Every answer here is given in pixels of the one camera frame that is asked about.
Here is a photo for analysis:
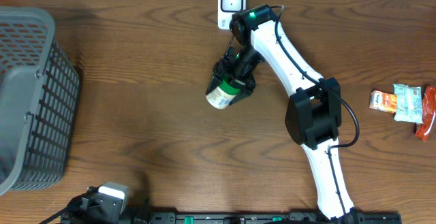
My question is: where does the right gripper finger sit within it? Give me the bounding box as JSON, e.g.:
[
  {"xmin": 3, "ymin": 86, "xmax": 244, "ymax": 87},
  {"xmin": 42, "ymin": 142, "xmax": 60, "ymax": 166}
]
[
  {"xmin": 205, "ymin": 62, "xmax": 225, "ymax": 95},
  {"xmin": 230, "ymin": 76, "xmax": 256, "ymax": 105}
]

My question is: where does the green lid jar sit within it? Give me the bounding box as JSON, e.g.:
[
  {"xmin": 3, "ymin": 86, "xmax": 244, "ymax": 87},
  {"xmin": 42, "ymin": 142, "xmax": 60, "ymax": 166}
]
[{"xmin": 206, "ymin": 74, "xmax": 241, "ymax": 110}]

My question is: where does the small orange sachet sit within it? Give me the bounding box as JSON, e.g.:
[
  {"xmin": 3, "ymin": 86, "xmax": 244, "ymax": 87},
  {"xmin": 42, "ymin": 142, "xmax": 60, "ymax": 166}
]
[{"xmin": 369, "ymin": 90, "xmax": 398, "ymax": 113}]

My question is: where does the orange snack bar wrapper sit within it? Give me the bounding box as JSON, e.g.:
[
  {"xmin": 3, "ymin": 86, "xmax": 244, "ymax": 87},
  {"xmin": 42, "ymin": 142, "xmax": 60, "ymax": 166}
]
[{"xmin": 415, "ymin": 86, "xmax": 435, "ymax": 142}]

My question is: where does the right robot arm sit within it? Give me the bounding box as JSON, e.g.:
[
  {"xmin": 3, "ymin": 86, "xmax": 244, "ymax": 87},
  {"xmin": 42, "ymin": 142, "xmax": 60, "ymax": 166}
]
[{"xmin": 206, "ymin": 4, "xmax": 357, "ymax": 223}]

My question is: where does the white barcode scanner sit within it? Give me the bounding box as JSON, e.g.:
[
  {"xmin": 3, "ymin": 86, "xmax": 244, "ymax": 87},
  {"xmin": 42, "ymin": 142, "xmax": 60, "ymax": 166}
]
[{"xmin": 217, "ymin": 0, "xmax": 247, "ymax": 30}]

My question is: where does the grey plastic basket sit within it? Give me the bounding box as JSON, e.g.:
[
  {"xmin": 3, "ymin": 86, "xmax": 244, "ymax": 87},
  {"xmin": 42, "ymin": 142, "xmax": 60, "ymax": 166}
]
[{"xmin": 1, "ymin": 6, "xmax": 81, "ymax": 194}]

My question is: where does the left camera cable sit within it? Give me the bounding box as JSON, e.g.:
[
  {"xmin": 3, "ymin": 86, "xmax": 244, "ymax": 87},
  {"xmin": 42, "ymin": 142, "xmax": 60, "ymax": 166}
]
[{"xmin": 39, "ymin": 206, "xmax": 71, "ymax": 224}]

